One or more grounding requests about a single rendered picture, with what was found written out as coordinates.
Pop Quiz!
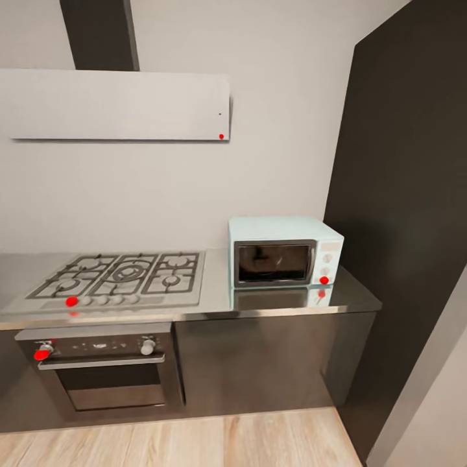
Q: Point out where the microwave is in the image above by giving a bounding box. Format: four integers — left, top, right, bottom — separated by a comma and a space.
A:
228, 215, 344, 288

